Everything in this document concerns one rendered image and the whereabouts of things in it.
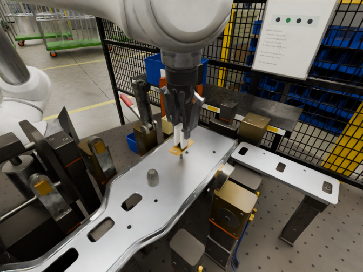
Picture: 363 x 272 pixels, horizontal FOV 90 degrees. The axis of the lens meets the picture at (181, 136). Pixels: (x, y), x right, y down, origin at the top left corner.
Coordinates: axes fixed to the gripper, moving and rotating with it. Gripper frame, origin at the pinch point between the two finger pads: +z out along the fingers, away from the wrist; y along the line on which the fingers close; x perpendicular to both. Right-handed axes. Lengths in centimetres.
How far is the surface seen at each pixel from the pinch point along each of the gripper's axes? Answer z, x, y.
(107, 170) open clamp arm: 8.3, -18.3, -13.5
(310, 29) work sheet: -23, 54, 16
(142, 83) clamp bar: -11.9, 1.0, -15.8
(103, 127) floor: 108, 62, -185
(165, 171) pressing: 8.8, -7.7, 0.0
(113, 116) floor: 108, 87, -200
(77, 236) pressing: 8.8, -33.1, -2.5
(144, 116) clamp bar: -2.4, -1.6, -13.7
